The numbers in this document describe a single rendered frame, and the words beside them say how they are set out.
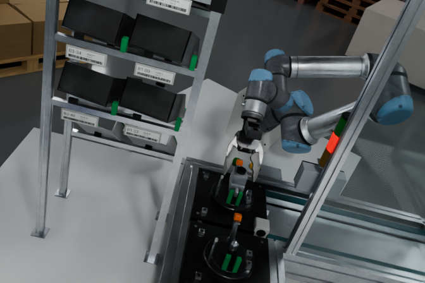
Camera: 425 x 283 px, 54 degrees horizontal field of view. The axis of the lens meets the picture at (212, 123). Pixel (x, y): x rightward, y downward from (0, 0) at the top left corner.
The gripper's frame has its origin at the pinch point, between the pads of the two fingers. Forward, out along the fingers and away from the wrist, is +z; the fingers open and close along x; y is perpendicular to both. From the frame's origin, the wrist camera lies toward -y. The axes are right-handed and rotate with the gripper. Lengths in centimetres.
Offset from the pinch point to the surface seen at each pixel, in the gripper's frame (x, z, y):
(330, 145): -16.7, -10.3, -26.3
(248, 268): -5.2, 24.6, -15.2
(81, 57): 45, -12, -40
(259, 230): -9.0, 14.6, -2.1
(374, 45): -201, -254, 378
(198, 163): 12.0, -2.8, 20.3
